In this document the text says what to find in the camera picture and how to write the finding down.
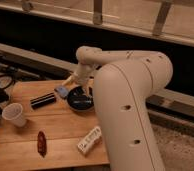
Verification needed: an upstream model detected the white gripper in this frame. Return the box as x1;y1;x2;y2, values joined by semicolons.
62;63;96;97

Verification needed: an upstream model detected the white plastic cup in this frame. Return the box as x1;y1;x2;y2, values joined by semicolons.
2;103;27;127

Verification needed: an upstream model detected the dark ceramic bowl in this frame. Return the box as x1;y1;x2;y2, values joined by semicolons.
67;86;94;111

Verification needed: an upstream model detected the black cable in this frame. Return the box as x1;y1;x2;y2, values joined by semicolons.
0;66;21;91

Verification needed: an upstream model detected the small blue sponge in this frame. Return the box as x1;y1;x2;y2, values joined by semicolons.
55;86;69;99

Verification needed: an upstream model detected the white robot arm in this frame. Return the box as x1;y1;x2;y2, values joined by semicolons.
65;46;173;171

